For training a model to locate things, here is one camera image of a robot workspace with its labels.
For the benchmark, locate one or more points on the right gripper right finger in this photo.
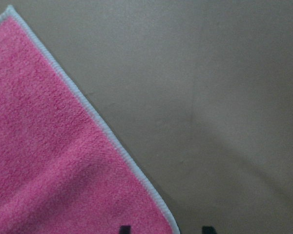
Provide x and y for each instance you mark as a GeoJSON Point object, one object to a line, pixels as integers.
{"type": "Point", "coordinates": [208, 230]}

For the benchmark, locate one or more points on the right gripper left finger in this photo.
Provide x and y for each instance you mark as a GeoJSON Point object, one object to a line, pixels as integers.
{"type": "Point", "coordinates": [125, 229]}

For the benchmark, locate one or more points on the pink towel with white edge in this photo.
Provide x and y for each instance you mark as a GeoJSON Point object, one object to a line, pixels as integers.
{"type": "Point", "coordinates": [62, 170]}

